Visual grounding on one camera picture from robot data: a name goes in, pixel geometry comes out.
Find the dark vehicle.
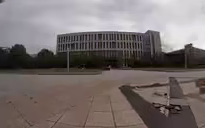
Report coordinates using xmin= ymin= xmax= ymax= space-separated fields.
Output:
xmin=102 ymin=65 xmax=112 ymax=71

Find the large pale curved building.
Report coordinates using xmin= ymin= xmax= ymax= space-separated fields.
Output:
xmin=55 ymin=29 xmax=163 ymax=61

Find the pale pole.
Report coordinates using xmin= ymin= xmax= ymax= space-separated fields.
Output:
xmin=66 ymin=49 xmax=71 ymax=73

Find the grey paved square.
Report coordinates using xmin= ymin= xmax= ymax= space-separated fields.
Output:
xmin=0 ymin=68 xmax=205 ymax=128

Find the grass strip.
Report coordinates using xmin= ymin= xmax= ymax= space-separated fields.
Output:
xmin=0 ymin=68 xmax=103 ymax=76

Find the row of dark trees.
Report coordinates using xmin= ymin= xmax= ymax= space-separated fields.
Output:
xmin=0 ymin=43 xmax=205 ymax=70

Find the grey pole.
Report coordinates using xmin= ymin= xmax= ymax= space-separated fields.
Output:
xmin=184 ymin=48 xmax=188 ymax=69

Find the low dark-roofed building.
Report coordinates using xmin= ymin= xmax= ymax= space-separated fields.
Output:
xmin=163 ymin=43 xmax=205 ymax=66

